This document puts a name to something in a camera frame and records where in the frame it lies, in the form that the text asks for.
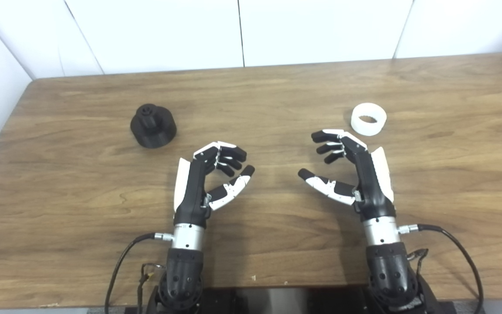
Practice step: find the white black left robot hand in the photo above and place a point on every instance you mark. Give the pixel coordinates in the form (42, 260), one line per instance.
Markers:
(192, 192)

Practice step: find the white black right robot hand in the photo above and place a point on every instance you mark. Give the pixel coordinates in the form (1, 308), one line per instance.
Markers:
(371, 187)

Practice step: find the round black plastic part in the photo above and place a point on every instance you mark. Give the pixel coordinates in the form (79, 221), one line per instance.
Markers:
(153, 128)

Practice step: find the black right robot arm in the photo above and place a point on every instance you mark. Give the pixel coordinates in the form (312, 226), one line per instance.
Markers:
(388, 266)

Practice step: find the black robot torso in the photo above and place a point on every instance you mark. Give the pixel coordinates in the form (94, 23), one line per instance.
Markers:
(277, 302)

